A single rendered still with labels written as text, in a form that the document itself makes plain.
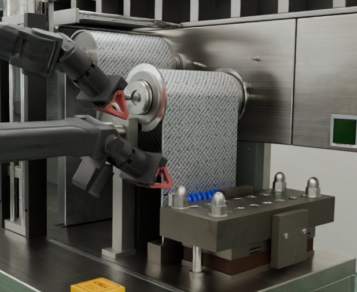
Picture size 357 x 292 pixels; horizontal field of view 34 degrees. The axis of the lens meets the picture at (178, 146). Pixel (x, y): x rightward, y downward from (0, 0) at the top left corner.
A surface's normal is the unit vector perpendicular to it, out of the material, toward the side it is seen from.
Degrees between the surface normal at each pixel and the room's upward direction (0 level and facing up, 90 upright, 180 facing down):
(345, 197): 90
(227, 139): 90
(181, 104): 90
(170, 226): 90
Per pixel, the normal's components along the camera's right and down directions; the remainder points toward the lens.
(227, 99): 0.68, 0.09
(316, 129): -0.73, 0.05
